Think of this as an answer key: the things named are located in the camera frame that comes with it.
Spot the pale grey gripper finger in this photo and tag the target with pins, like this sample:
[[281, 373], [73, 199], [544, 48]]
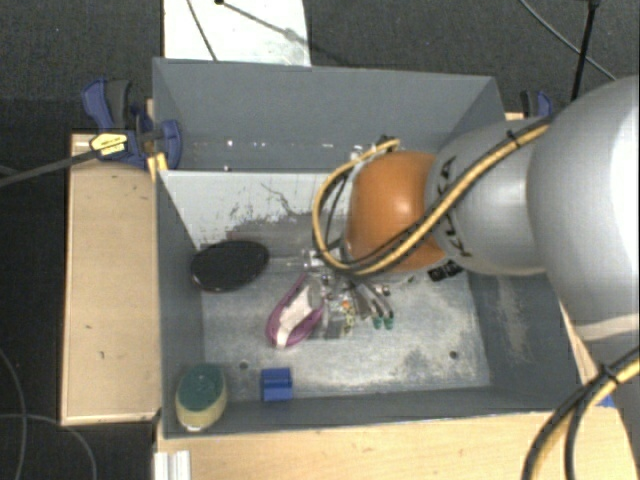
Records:
[[317, 298], [338, 330]]

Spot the purple and white cloth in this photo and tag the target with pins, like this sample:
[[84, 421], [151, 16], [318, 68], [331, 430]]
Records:
[[292, 324]]

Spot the blue block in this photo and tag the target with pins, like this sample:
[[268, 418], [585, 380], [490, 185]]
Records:
[[276, 384]]

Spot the black oval disc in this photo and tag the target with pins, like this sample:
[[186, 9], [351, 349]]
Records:
[[229, 266]]

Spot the grey metal bin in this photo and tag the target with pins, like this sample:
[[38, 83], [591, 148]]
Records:
[[425, 368]]

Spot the green and yellow sponge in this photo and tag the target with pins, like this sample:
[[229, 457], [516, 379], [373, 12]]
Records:
[[200, 398]]

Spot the pale wood board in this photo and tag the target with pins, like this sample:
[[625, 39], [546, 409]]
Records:
[[112, 288]]

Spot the black cylinder on white bracket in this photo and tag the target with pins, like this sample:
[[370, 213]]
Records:
[[445, 272]]

